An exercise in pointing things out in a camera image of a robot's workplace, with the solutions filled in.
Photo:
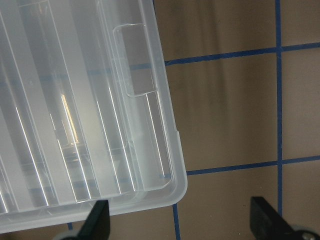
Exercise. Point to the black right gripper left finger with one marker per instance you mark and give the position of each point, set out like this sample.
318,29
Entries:
97,226

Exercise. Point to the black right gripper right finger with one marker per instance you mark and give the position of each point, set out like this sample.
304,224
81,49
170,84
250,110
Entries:
267,224

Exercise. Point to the clear plastic box lid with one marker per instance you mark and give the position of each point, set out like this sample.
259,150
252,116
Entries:
85,112

